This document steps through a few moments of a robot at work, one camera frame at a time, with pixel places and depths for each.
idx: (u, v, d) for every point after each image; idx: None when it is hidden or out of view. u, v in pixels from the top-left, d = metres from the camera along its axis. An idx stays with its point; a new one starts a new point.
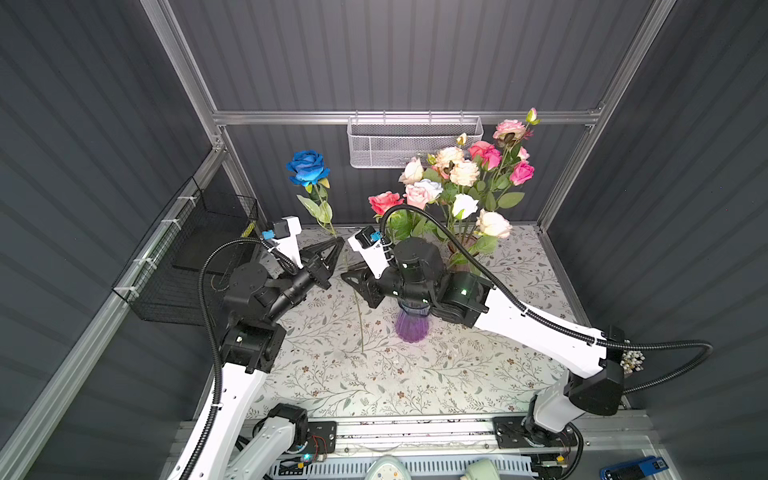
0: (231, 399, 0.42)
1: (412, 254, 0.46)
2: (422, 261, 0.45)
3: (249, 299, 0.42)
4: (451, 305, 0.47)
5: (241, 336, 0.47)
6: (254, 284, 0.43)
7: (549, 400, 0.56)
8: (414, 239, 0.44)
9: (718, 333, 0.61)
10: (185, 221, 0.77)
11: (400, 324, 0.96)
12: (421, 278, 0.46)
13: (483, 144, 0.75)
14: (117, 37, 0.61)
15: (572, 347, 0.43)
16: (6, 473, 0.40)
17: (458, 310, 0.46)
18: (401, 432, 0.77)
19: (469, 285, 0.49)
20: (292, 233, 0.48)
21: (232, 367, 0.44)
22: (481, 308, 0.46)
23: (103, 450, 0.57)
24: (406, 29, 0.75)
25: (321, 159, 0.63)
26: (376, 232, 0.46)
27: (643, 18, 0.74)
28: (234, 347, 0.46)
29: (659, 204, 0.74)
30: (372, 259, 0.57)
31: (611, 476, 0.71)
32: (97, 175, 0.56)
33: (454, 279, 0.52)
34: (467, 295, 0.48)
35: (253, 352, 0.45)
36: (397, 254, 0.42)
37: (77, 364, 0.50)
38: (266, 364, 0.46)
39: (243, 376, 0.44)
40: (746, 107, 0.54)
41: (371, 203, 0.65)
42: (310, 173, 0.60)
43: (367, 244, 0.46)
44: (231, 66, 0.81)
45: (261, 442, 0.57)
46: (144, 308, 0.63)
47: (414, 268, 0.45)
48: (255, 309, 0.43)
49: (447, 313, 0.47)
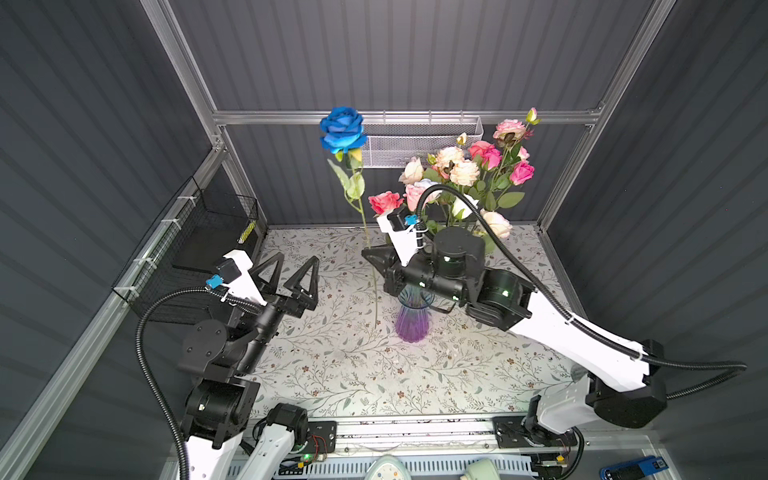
0: (200, 477, 0.38)
1: (456, 246, 0.40)
2: (468, 255, 0.39)
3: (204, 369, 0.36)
4: (490, 305, 0.43)
5: (204, 401, 0.41)
6: (209, 349, 0.36)
7: (561, 405, 0.60)
8: (458, 231, 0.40)
9: (720, 333, 0.60)
10: (184, 221, 0.77)
11: (400, 324, 0.96)
12: (460, 273, 0.41)
13: (483, 144, 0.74)
14: (116, 36, 0.61)
15: (617, 361, 0.41)
16: (6, 473, 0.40)
17: (497, 313, 0.42)
18: (401, 432, 0.77)
19: (508, 285, 0.44)
20: (243, 270, 0.51)
21: (197, 440, 0.40)
22: (524, 312, 0.42)
23: (103, 449, 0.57)
24: (407, 28, 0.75)
25: (357, 122, 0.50)
26: (411, 215, 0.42)
27: (643, 18, 0.74)
28: (197, 415, 0.40)
29: (659, 204, 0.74)
30: (402, 245, 0.50)
31: (611, 475, 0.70)
32: (97, 175, 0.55)
33: (492, 277, 0.48)
34: (508, 297, 0.43)
35: (219, 418, 0.40)
36: (440, 247, 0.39)
37: (76, 365, 0.50)
38: (238, 423, 0.41)
39: (210, 451, 0.39)
40: (746, 107, 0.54)
41: (371, 203, 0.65)
42: (341, 137, 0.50)
43: (401, 227, 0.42)
44: (231, 65, 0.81)
45: (258, 461, 0.57)
46: (143, 308, 0.63)
47: (457, 261, 0.39)
48: (219, 372, 0.37)
49: (486, 316, 0.42)
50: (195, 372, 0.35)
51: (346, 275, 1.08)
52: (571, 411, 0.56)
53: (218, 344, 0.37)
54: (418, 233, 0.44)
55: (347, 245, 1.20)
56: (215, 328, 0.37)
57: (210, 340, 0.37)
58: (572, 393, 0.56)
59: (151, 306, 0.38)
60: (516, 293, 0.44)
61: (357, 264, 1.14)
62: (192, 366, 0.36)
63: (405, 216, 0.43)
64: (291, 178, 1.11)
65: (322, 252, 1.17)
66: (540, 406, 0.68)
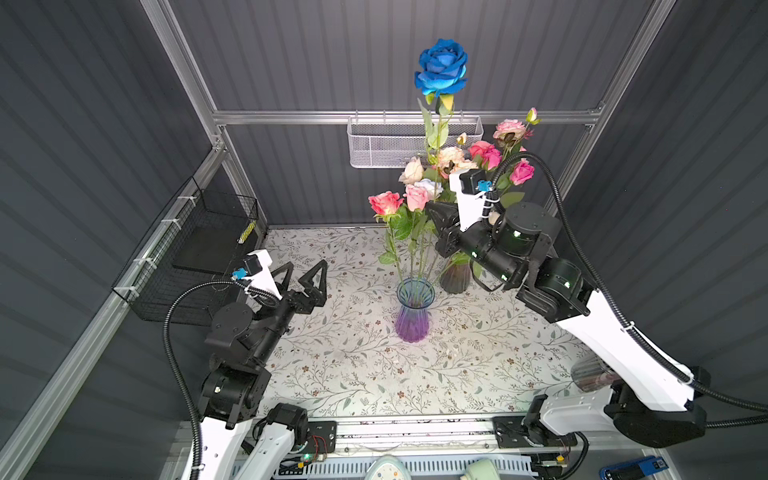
0: (212, 457, 0.40)
1: (531, 223, 0.37)
2: (542, 233, 0.36)
3: (231, 343, 0.40)
4: (546, 292, 0.40)
5: (220, 384, 0.44)
6: (237, 326, 0.41)
7: (569, 406, 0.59)
8: (532, 208, 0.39)
9: (720, 333, 0.60)
10: (184, 221, 0.77)
11: (400, 324, 0.96)
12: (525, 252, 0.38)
13: (483, 144, 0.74)
14: (116, 36, 0.61)
15: (663, 380, 0.38)
16: (7, 473, 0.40)
17: (552, 300, 0.39)
18: (401, 432, 0.77)
19: (569, 275, 0.41)
20: (264, 265, 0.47)
21: (210, 421, 0.42)
22: (582, 307, 0.39)
23: (104, 449, 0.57)
24: (407, 28, 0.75)
25: (459, 64, 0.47)
26: (485, 182, 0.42)
27: (643, 17, 0.74)
28: (212, 397, 0.43)
29: (659, 204, 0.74)
30: (467, 210, 0.47)
31: (611, 476, 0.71)
32: (97, 175, 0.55)
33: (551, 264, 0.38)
34: (570, 288, 0.40)
35: (234, 401, 0.43)
36: (515, 218, 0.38)
37: (76, 365, 0.50)
38: (248, 410, 0.43)
39: (223, 432, 0.41)
40: (747, 107, 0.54)
41: (371, 203, 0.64)
42: (436, 79, 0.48)
43: (470, 190, 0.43)
44: (231, 65, 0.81)
45: (258, 459, 0.57)
46: (143, 308, 0.63)
47: (525, 239, 0.37)
48: (238, 353, 0.41)
49: (538, 303, 0.40)
50: (222, 346, 0.40)
51: (346, 275, 1.08)
52: (576, 414, 0.57)
53: (245, 322, 0.41)
54: (486, 202, 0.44)
55: (347, 244, 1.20)
56: (241, 309, 0.42)
57: (238, 318, 0.42)
58: (586, 398, 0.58)
59: (180, 297, 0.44)
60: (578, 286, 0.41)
61: (357, 264, 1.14)
62: (218, 341, 0.40)
63: (478, 181, 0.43)
64: (291, 178, 1.11)
65: (322, 252, 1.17)
66: (546, 405, 0.68)
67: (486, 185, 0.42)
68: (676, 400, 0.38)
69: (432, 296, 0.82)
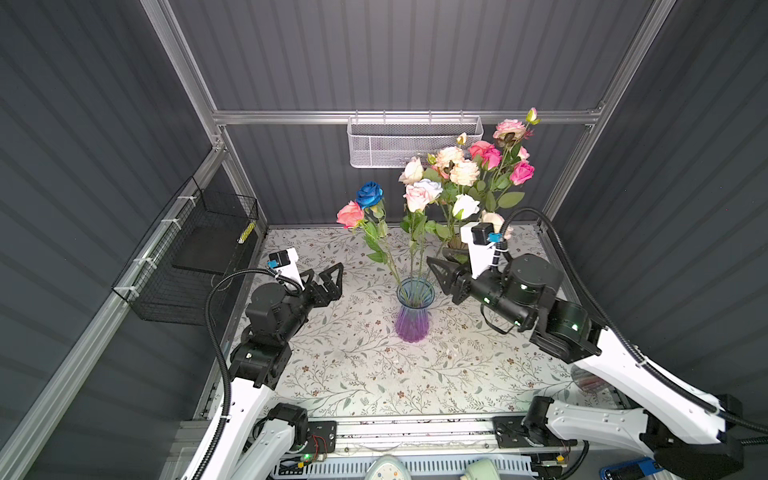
0: (238, 412, 0.45)
1: (535, 277, 0.41)
2: (546, 286, 0.40)
3: (267, 311, 0.48)
4: (557, 338, 0.43)
5: (249, 353, 0.50)
6: (273, 299, 0.49)
7: (588, 419, 0.59)
8: (535, 263, 0.42)
9: (720, 333, 0.60)
10: (185, 221, 0.77)
11: (400, 324, 0.96)
12: (532, 301, 0.42)
13: (483, 144, 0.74)
14: (116, 37, 0.61)
15: (690, 411, 0.39)
16: (6, 473, 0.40)
17: (564, 345, 0.43)
18: (401, 432, 0.77)
19: (577, 319, 0.44)
20: (293, 260, 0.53)
21: (239, 382, 0.47)
22: (593, 349, 0.42)
23: (104, 449, 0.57)
24: (407, 28, 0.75)
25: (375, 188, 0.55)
26: (494, 233, 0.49)
27: (643, 18, 0.74)
28: (243, 363, 0.49)
29: (659, 203, 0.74)
30: (478, 258, 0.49)
31: (611, 475, 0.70)
32: (97, 175, 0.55)
33: (561, 308, 0.41)
34: (578, 332, 0.43)
35: (260, 368, 0.49)
36: (520, 275, 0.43)
37: (76, 364, 0.50)
38: (272, 380, 0.49)
39: (250, 390, 0.47)
40: (747, 107, 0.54)
41: (341, 219, 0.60)
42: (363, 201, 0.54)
43: (481, 240, 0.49)
44: (232, 66, 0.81)
45: (260, 449, 0.57)
46: (143, 307, 0.62)
47: (533, 291, 0.40)
48: (270, 324, 0.48)
49: (552, 348, 0.43)
50: (259, 313, 0.48)
51: (346, 275, 1.08)
52: (598, 430, 0.56)
53: (279, 298, 0.50)
54: (496, 252, 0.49)
55: (347, 244, 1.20)
56: (278, 288, 0.51)
57: (273, 294, 0.50)
58: (613, 415, 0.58)
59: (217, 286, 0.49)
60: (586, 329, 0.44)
61: (357, 264, 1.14)
62: (257, 309, 0.48)
63: (488, 232, 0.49)
64: (291, 178, 1.11)
65: (323, 252, 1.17)
66: (554, 407, 0.66)
67: (496, 235, 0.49)
68: (710, 431, 0.39)
69: (432, 295, 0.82)
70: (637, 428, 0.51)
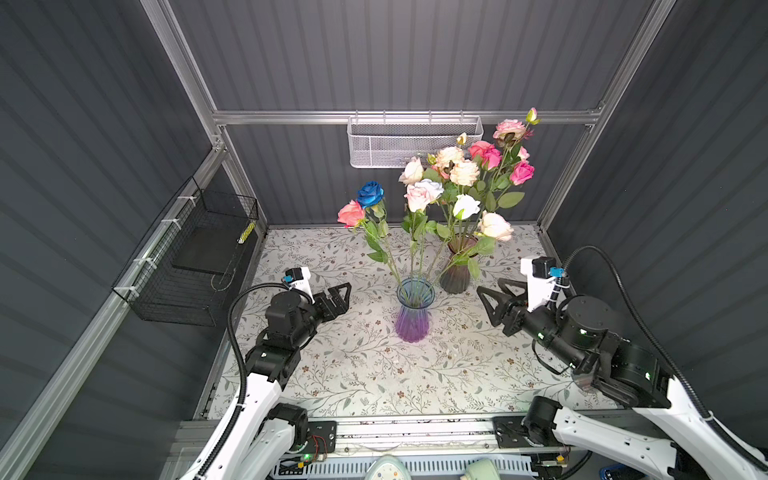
0: (252, 402, 0.49)
1: (597, 322, 0.40)
2: (610, 332, 0.39)
3: (285, 314, 0.54)
4: (624, 384, 0.41)
5: (264, 353, 0.55)
6: (290, 303, 0.56)
7: (607, 439, 0.58)
8: (595, 307, 0.41)
9: (720, 333, 0.60)
10: (185, 221, 0.77)
11: (400, 324, 0.96)
12: (594, 345, 0.40)
13: (483, 144, 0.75)
14: (116, 37, 0.61)
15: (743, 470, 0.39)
16: (7, 473, 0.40)
17: (631, 392, 0.40)
18: (401, 432, 0.77)
19: (646, 366, 0.42)
20: (306, 276, 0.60)
21: (256, 377, 0.52)
22: (664, 399, 0.40)
23: (104, 449, 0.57)
24: (406, 28, 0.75)
25: (376, 188, 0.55)
26: (555, 270, 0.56)
27: (643, 17, 0.74)
28: (257, 362, 0.54)
29: (659, 203, 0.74)
30: (536, 289, 0.55)
31: (611, 476, 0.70)
32: (97, 175, 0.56)
33: (626, 353, 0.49)
34: (652, 382, 0.41)
35: (273, 367, 0.53)
36: (582, 318, 0.40)
37: (76, 364, 0.50)
38: (283, 380, 0.53)
39: (265, 384, 0.51)
40: (747, 107, 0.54)
41: (341, 218, 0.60)
42: (363, 200, 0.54)
43: (542, 275, 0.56)
44: (232, 67, 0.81)
45: (261, 447, 0.57)
46: (143, 308, 0.63)
47: (592, 335, 0.39)
48: (286, 326, 0.54)
49: (618, 394, 0.41)
50: (277, 314, 0.54)
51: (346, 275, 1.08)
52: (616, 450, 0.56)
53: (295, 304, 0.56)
54: (555, 286, 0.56)
55: (347, 245, 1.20)
56: (293, 295, 0.58)
57: (291, 300, 0.57)
58: (635, 440, 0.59)
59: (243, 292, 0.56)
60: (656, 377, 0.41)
61: (357, 264, 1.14)
62: (275, 311, 0.55)
63: (550, 268, 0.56)
64: (291, 178, 1.11)
65: (322, 252, 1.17)
66: (562, 415, 0.66)
67: (558, 272, 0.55)
68: None
69: (432, 295, 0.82)
70: (664, 461, 0.51)
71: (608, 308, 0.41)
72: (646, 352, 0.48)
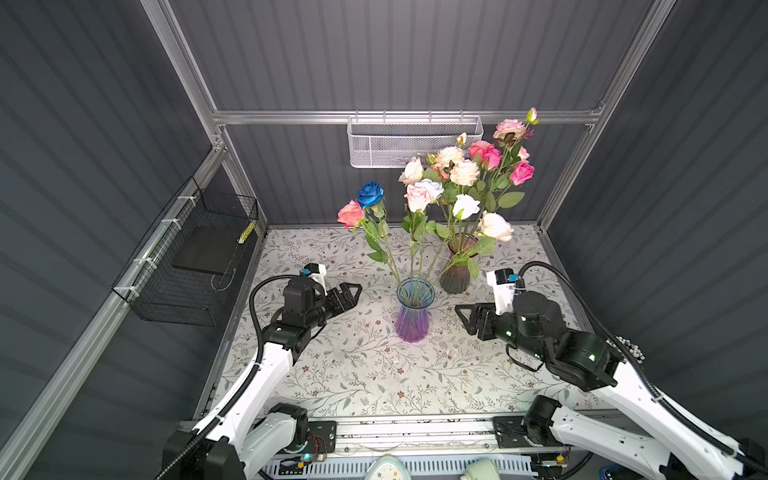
0: (268, 365, 0.52)
1: (532, 309, 0.49)
2: (542, 316, 0.47)
3: (300, 292, 0.59)
4: (572, 366, 0.47)
5: (279, 328, 0.60)
6: (305, 285, 0.62)
7: (602, 436, 0.58)
8: (536, 297, 0.51)
9: (720, 333, 0.60)
10: (185, 221, 0.77)
11: (400, 324, 0.96)
12: (539, 334, 0.49)
13: (483, 144, 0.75)
14: (116, 37, 0.61)
15: (704, 450, 0.41)
16: (7, 473, 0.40)
17: (578, 372, 0.46)
18: (401, 432, 0.77)
19: (594, 350, 0.47)
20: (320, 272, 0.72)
21: (272, 346, 0.56)
22: (607, 378, 0.45)
23: (104, 449, 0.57)
24: (406, 28, 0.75)
25: (376, 188, 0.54)
26: (513, 274, 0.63)
27: (643, 17, 0.74)
28: (273, 335, 0.58)
29: (659, 203, 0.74)
30: (502, 293, 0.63)
31: (611, 475, 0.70)
32: (97, 175, 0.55)
33: (576, 340, 0.52)
34: (595, 362, 0.46)
35: (287, 340, 0.57)
36: (519, 307, 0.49)
37: (76, 365, 0.50)
38: (294, 355, 0.56)
39: (279, 351, 0.55)
40: (747, 107, 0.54)
41: (341, 218, 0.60)
42: (363, 201, 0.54)
43: (503, 279, 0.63)
44: (232, 67, 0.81)
45: (265, 428, 0.59)
46: (143, 308, 0.63)
47: (534, 322, 0.48)
48: (298, 305, 0.60)
49: (569, 375, 0.47)
50: (294, 292, 0.59)
51: (346, 275, 1.08)
52: (609, 447, 0.56)
53: (310, 285, 0.62)
54: (516, 290, 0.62)
55: (347, 244, 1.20)
56: (308, 279, 0.64)
57: (306, 282, 0.63)
58: (629, 438, 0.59)
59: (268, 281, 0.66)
60: (604, 361, 0.46)
61: (357, 263, 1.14)
62: (292, 289, 0.60)
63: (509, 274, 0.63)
64: (291, 178, 1.11)
65: (322, 252, 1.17)
66: (560, 413, 0.66)
67: (515, 276, 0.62)
68: (722, 471, 0.40)
69: (432, 295, 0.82)
70: (656, 459, 0.50)
71: (547, 299, 0.50)
72: (598, 341, 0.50)
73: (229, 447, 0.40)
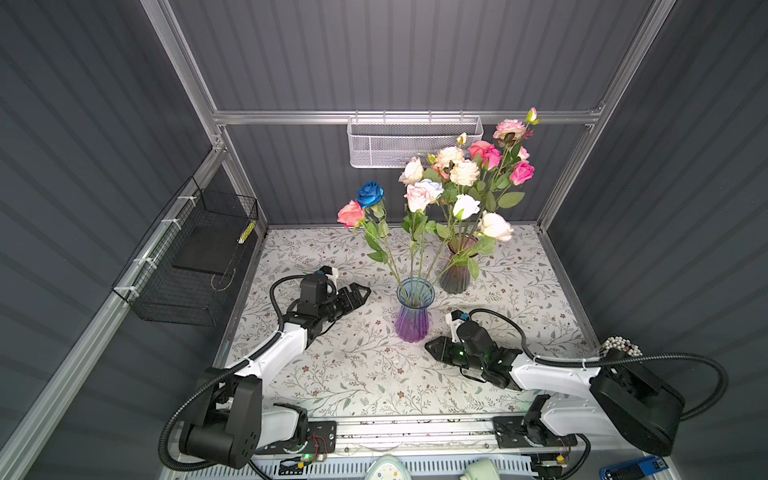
0: (287, 335, 0.58)
1: (468, 333, 0.70)
2: (474, 337, 0.68)
3: (315, 283, 0.67)
4: (498, 375, 0.66)
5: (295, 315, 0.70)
6: (319, 278, 0.69)
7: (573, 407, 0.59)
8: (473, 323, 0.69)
9: (720, 333, 0.60)
10: (185, 221, 0.77)
11: (400, 324, 0.96)
12: (477, 351, 0.69)
13: (483, 144, 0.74)
14: (117, 37, 0.61)
15: (572, 375, 0.52)
16: (7, 473, 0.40)
17: (502, 379, 0.65)
18: (401, 432, 0.77)
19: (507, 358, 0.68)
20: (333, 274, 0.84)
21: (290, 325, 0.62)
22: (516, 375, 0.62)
23: (103, 450, 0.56)
24: (407, 28, 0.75)
25: (375, 187, 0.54)
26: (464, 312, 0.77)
27: (643, 18, 0.74)
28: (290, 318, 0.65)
29: (659, 203, 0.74)
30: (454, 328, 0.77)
31: (611, 475, 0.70)
32: (97, 175, 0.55)
33: (503, 355, 0.70)
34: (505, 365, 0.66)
35: (303, 323, 0.63)
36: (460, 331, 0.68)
37: (76, 365, 0.50)
38: (308, 341, 0.62)
39: (296, 327, 0.62)
40: (747, 107, 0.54)
41: (341, 218, 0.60)
42: (363, 200, 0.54)
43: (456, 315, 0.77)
44: (232, 67, 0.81)
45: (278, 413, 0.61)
46: (143, 308, 0.63)
47: (470, 342, 0.68)
48: (312, 296, 0.67)
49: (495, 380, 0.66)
50: (309, 284, 0.66)
51: (346, 275, 1.08)
52: (582, 417, 0.56)
53: (322, 279, 0.69)
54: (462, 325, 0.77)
55: (347, 245, 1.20)
56: (321, 276, 0.70)
57: (319, 276, 0.70)
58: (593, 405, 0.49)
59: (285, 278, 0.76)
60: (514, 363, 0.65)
61: (357, 264, 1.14)
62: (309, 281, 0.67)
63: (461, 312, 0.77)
64: (291, 178, 1.11)
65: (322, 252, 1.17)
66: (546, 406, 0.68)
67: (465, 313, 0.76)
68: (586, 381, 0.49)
69: (432, 295, 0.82)
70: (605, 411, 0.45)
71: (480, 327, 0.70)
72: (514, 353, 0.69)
73: (257, 383, 0.44)
